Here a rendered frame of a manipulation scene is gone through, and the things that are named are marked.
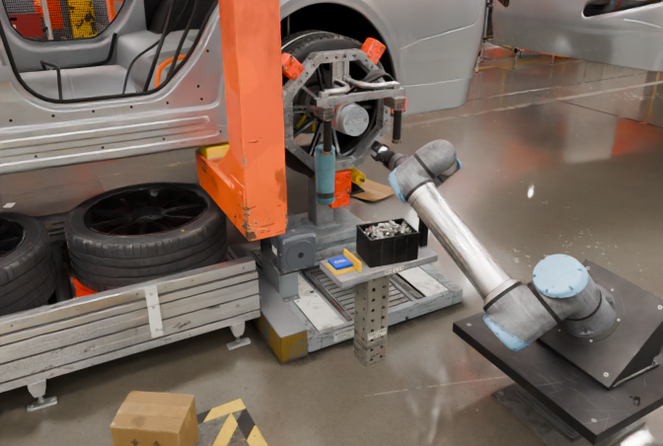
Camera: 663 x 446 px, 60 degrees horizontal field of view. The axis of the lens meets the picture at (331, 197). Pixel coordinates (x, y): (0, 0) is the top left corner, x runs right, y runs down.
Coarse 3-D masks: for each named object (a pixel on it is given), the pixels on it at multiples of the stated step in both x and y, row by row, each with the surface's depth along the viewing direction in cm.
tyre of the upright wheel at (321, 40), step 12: (288, 36) 264; (300, 36) 260; (312, 36) 254; (324, 36) 251; (336, 36) 253; (288, 48) 250; (300, 48) 247; (312, 48) 249; (324, 48) 252; (336, 48) 255; (348, 48) 257; (360, 48) 260; (300, 60) 248; (288, 156) 262; (300, 168) 267
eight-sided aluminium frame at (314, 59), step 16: (352, 48) 255; (304, 64) 245; (368, 64) 255; (288, 80) 246; (304, 80) 243; (384, 80) 262; (288, 96) 242; (288, 112) 245; (384, 112) 268; (288, 128) 248; (384, 128) 271; (288, 144) 250; (368, 144) 271; (304, 160) 257; (336, 160) 270; (352, 160) 269
